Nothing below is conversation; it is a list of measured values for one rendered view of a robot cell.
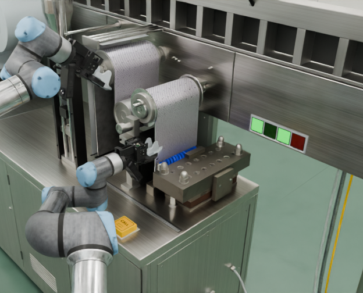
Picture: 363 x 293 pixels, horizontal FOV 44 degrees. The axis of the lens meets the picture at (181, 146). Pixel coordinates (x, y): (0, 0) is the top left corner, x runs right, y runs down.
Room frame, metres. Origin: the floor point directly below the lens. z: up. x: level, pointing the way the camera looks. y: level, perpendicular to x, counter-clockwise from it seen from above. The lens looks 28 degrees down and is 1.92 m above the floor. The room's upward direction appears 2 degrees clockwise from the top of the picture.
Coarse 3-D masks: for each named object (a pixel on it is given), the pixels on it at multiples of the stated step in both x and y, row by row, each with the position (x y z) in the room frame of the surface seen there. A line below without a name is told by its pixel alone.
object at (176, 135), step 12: (168, 120) 1.55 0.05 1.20; (180, 120) 1.59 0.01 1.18; (192, 120) 1.64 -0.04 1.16; (156, 132) 1.50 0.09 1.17; (168, 132) 1.55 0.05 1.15; (180, 132) 1.60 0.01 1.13; (192, 132) 1.65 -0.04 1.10; (168, 144) 1.55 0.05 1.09; (180, 144) 1.60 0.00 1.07; (192, 144) 1.65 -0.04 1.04; (168, 156) 1.55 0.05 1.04
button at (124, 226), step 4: (124, 216) 1.30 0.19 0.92; (116, 220) 1.27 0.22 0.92; (120, 220) 1.27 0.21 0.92; (124, 220) 1.28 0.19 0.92; (128, 220) 1.28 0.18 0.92; (116, 224) 1.25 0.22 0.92; (120, 224) 1.25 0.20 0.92; (124, 224) 1.25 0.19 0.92; (128, 224) 1.25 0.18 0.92; (132, 224) 1.25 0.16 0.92; (136, 224) 1.26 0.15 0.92; (116, 228) 1.23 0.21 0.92; (120, 228) 1.23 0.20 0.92; (124, 228) 1.23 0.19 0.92; (128, 228) 1.23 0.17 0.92; (132, 228) 1.24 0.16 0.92; (136, 228) 1.26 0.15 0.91; (116, 232) 1.23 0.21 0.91; (120, 232) 1.21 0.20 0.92; (124, 232) 1.22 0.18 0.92; (128, 232) 1.23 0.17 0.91; (120, 236) 1.21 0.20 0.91
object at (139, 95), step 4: (196, 84) 1.69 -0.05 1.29; (136, 96) 1.55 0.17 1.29; (140, 96) 1.53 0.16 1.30; (144, 96) 1.52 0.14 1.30; (132, 100) 1.57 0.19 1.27; (144, 100) 1.52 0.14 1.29; (148, 100) 1.51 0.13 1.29; (132, 104) 1.57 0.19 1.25; (148, 104) 1.50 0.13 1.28; (132, 108) 1.57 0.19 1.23; (148, 108) 1.50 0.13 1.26; (152, 108) 1.50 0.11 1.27; (148, 112) 1.50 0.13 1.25; (152, 112) 1.50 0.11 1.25; (136, 116) 1.55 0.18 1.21; (148, 116) 1.50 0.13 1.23; (152, 116) 1.50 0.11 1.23; (140, 120) 1.53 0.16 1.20; (144, 120) 1.52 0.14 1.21; (148, 120) 1.50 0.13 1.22
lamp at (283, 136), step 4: (280, 128) 1.49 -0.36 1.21; (280, 132) 1.49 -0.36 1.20; (284, 132) 1.48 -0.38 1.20; (288, 132) 1.47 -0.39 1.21; (280, 136) 1.49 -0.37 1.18; (284, 136) 1.47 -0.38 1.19; (288, 136) 1.46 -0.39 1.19; (280, 140) 1.48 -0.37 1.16; (284, 140) 1.47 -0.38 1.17; (288, 140) 1.46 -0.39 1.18; (288, 144) 1.46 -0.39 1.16
